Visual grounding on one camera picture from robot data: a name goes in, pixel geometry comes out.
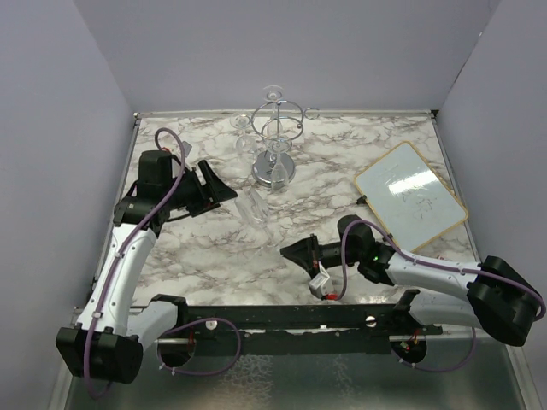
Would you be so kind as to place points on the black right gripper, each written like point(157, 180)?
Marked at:
point(302, 252)

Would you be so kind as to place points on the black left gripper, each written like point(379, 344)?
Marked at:
point(218, 190)

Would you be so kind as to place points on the clear wine glass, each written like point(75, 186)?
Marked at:
point(255, 213)
point(273, 95)
point(245, 145)
point(279, 174)

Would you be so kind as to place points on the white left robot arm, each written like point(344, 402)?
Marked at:
point(107, 343)

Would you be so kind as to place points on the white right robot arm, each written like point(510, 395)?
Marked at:
point(489, 295)

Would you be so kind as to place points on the chrome wine glass rack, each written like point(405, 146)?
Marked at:
point(291, 127)

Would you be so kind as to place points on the small wood-framed whiteboard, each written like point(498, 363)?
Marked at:
point(410, 200)

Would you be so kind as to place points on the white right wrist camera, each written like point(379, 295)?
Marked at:
point(321, 286)

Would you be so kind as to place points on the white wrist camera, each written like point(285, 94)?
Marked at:
point(321, 286)
point(182, 150)

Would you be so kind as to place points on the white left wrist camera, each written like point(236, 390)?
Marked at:
point(182, 150)

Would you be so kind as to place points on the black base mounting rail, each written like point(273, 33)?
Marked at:
point(293, 330)

